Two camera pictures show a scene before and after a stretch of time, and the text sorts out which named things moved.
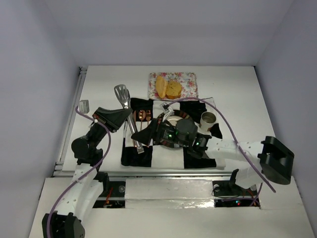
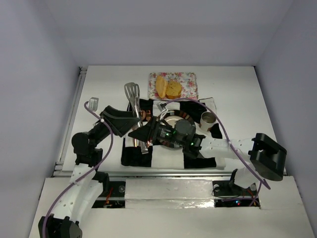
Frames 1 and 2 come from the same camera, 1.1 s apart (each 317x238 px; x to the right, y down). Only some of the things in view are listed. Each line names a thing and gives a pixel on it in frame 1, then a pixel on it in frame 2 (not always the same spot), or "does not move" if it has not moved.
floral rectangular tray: [188, 82] does not move
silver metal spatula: [123, 94] → [132, 89]
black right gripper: [158, 134] does not move
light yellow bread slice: [161, 85] does not move
